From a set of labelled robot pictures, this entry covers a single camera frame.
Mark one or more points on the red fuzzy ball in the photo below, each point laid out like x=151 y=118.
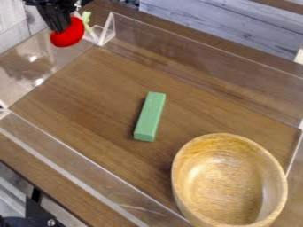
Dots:
x=71 y=36

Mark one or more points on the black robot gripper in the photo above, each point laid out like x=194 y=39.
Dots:
x=56 y=17

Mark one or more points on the black clamp with cable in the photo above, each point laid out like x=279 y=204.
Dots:
x=38 y=217

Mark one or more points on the small light green object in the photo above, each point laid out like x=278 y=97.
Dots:
x=86 y=20

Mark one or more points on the green rectangular block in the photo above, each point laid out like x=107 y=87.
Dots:
x=150 y=117

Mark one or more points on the oval wooden bowl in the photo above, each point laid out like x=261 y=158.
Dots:
x=229 y=183

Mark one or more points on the clear acrylic table barrier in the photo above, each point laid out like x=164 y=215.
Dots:
x=72 y=102

